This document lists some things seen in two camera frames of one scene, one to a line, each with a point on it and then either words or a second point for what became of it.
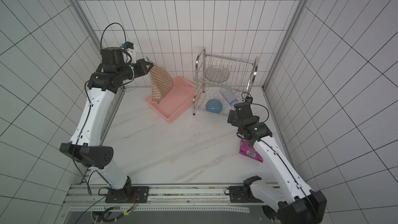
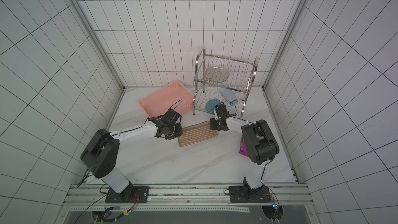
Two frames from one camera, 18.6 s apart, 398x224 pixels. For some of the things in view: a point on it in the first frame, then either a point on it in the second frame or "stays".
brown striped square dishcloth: (162, 83) → (196, 133)
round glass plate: (217, 74) stays
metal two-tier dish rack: (221, 83) stays
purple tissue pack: (246, 149) stays
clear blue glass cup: (229, 96) stays
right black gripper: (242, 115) → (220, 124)
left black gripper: (143, 64) → (179, 133)
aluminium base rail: (91, 199) stays
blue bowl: (214, 106) stays
